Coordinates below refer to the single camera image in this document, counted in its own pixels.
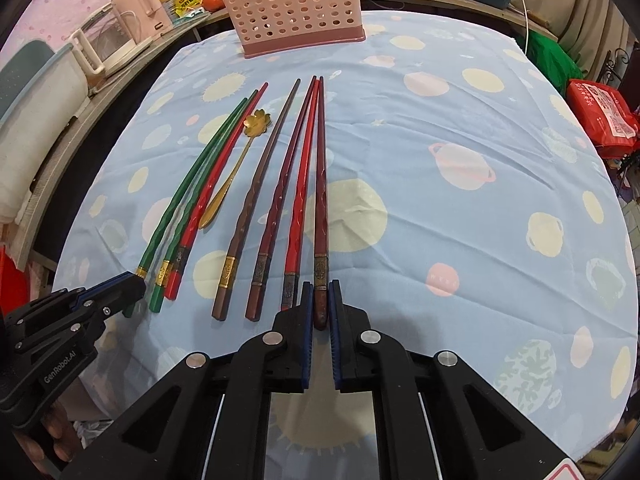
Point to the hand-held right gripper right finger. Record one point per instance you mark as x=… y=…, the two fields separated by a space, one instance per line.
x=336 y=340

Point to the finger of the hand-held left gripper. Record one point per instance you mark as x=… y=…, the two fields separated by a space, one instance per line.
x=120 y=293
x=107 y=282

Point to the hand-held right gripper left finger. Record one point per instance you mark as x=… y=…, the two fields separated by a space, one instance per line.
x=306 y=340

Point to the green chopstick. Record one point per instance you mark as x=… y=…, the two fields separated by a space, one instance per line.
x=150 y=250
x=171 y=250

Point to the red chopstick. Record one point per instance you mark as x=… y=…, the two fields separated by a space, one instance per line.
x=173 y=282
x=296 y=255

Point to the maroon chopstick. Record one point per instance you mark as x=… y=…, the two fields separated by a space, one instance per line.
x=270 y=245

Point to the dark brown chopstick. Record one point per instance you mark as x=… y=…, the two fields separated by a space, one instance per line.
x=320 y=220

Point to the gold flower spoon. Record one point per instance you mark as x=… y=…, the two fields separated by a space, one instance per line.
x=257 y=120

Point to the pink perforated utensil basket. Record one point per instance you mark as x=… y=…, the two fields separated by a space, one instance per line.
x=295 y=10

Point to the person's left hand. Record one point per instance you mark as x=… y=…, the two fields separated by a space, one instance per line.
x=52 y=428

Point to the white plastic storage bin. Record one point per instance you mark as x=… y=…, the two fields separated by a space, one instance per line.
x=35 y=110

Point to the blue planet print tablecloth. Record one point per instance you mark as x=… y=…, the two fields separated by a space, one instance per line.
x=450 y=160

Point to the glass kettle white base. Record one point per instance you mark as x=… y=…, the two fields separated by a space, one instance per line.
x=107 y=42

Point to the pink electric kettle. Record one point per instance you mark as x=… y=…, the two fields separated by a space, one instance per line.
x=142 y=5

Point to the yellow seasoning packet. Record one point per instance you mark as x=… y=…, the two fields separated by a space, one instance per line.
x=187 y=0

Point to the red tomato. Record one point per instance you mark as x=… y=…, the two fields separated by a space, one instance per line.
x=212 y=2

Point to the red shopping bag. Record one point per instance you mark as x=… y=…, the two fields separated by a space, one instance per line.
x=600 y=110

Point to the green plastic bag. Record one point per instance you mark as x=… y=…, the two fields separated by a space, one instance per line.
x=550 y=55

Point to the black ornate metal chair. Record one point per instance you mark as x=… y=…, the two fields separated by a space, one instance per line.
x=617 y=67

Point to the beige curtain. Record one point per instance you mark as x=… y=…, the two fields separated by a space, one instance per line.
x=590 y=20

